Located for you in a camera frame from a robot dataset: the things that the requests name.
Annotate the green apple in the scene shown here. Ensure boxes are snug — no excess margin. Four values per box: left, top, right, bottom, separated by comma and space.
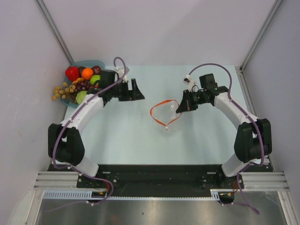
90, 75, 101, 85

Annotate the dark red plum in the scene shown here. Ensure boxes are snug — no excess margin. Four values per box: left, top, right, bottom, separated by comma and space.
91, 66, 102, 75

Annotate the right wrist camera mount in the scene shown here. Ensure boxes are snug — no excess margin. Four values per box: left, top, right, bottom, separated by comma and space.
183, 75, 196, 92

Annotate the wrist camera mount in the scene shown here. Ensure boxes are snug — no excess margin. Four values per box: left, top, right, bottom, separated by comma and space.
114, 66, 130, 83
183, 75, 196, 92

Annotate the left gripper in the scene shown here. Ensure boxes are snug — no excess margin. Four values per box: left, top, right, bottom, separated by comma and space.
109, 79, 144, 102

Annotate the yellow grape bunch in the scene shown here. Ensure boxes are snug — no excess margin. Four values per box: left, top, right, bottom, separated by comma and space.
52, 82, 76, 105

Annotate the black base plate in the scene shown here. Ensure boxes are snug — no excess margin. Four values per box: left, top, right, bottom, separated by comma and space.
48, 163, 274, 198

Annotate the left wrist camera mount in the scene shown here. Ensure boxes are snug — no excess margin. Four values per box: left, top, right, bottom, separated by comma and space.
114, 66, 130, 83

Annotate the orange fruit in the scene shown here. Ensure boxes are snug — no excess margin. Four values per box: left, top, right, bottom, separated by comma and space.
81, 67, 94, 80

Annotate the aluminium rail frame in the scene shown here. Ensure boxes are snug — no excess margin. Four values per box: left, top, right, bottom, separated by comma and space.
34, 171, 290, 191

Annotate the clear zip top bag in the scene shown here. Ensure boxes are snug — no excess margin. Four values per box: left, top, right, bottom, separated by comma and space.
150, 99, 183, 139

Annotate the left corner aluminium post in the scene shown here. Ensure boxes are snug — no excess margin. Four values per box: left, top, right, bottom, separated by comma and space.
34, 0, 75, 65

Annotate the purple grape bunch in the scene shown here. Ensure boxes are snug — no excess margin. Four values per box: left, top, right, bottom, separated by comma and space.
70, 78, 92, 93

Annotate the green cabbage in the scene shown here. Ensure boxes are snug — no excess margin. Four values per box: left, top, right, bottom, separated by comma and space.
75, 90, 87, 105

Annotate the dark maroon fruit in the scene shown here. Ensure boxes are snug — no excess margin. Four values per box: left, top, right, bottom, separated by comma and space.
78, 66, 86, 74

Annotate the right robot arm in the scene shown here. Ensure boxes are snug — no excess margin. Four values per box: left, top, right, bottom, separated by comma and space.
176, 74, 272, 188

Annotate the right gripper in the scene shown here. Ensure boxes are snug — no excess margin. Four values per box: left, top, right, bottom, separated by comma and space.
176, 89, 206, 113

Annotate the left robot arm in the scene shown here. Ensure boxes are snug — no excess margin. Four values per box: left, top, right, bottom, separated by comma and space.
48, 67, 145, 188

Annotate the white cable duct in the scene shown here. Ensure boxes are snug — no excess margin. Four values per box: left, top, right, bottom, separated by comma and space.
43, 190, 220, 201

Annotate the right corner aluminium post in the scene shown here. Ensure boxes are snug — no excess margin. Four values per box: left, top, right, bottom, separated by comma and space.
240, 0, 285, 72

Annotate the corner aluminium post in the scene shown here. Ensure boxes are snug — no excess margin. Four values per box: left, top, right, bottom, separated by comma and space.
240, 0, 285, 72
34, 0, 75, 65

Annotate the red bell pepper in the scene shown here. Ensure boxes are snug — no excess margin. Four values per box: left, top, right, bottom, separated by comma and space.
65, 66, 80, 82

